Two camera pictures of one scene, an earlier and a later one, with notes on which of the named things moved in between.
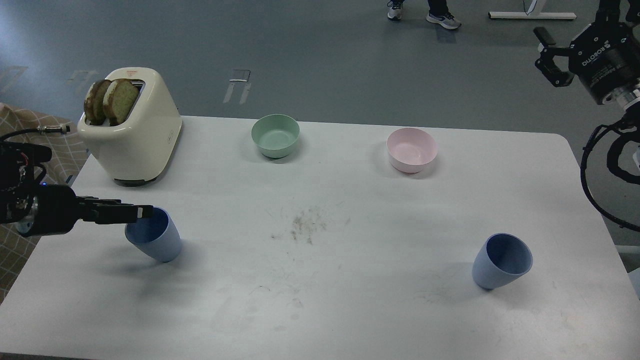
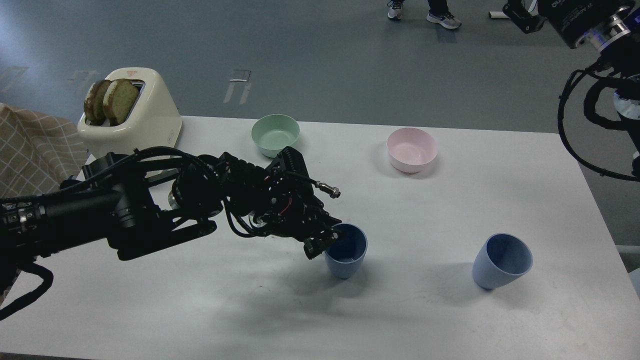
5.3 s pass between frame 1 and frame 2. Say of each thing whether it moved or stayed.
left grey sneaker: stayed
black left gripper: moved
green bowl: stayed
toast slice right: stayed
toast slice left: stayed
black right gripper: moved
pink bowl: stayed
